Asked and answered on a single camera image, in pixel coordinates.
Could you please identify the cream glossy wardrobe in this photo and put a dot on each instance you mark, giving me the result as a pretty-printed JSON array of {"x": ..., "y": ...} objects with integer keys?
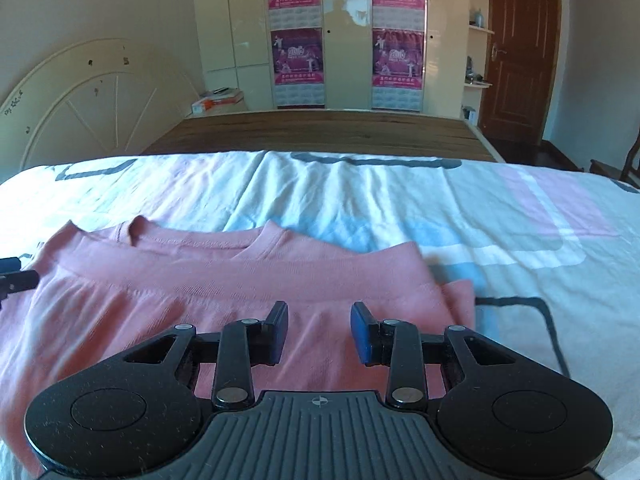
[{"x": 345, "y": 60}]

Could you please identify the cream corner shelf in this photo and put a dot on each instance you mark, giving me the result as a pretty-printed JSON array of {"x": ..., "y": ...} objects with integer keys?
[{"x": 477, "y": 32}]

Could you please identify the small white box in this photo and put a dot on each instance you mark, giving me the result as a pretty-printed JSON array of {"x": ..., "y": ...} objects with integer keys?
[{"x": 469, "y": 115}]

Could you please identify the pink sweatshirt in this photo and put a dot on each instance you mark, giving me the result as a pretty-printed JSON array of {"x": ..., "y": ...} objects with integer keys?
[{"x": 150, "y": 280}]

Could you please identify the dark wooden bed frame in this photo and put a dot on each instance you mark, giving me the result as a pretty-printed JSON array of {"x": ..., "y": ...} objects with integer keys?
[{"x": 320, "y": 132}]

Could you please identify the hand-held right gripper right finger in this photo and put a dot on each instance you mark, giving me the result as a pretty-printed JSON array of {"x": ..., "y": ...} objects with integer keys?
[{"x": 361, "y": 335}]

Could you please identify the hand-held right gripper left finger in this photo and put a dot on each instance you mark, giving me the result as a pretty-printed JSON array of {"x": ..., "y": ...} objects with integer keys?
[{"x": 277, "y": 335}]

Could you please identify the white and orange box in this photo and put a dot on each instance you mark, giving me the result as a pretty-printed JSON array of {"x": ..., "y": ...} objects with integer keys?
[{"x": 217, "y": 102}]

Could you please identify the dark wooden chair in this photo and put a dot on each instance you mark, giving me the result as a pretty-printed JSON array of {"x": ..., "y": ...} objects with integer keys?
[{"x": 632, "y": 160}]

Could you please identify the white arched headboard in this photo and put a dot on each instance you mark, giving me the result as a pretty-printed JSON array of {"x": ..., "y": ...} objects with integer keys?
[{"x": 100, "y": 110}]

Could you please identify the glass jar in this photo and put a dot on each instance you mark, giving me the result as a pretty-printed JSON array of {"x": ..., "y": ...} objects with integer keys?
[{"x": 479, "y": 19}]

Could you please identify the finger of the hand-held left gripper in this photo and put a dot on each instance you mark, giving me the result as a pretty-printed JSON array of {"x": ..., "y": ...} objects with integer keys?
[
  {"x": 7, "y": 264},
  {"x": 20, "y": 281}
]

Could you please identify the brown wooden door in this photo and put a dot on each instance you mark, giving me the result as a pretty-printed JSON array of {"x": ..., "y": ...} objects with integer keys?
[{"x": 520, "y": 50}]

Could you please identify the bed with patterned sheet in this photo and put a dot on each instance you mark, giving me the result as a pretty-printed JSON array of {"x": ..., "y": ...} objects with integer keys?
[{"x": 400, "y": 195}]

